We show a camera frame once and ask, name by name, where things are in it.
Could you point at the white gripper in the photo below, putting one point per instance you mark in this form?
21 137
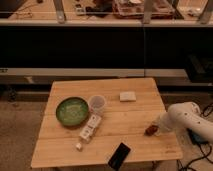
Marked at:
164 124

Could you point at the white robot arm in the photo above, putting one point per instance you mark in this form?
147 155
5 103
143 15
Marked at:
185 114

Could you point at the white sponge block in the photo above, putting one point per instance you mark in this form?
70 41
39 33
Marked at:
127 96

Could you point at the black smartphone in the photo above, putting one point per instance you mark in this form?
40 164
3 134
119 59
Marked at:
119 156

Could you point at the clear plastic cup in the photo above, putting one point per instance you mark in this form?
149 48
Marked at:
97 104

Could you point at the wooden table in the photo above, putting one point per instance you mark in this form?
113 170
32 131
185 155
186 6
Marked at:
123 122

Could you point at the small white cube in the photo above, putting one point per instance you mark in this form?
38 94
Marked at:
79 146

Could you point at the green bowl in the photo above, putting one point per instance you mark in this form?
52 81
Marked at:
72 111

